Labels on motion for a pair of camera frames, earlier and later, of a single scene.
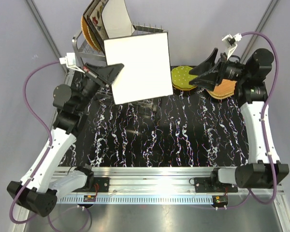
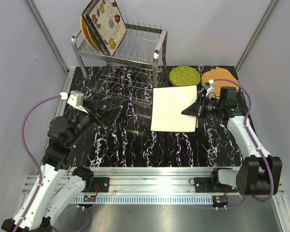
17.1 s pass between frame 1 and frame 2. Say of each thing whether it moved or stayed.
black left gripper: moved
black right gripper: moved
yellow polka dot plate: moved
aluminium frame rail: stayed
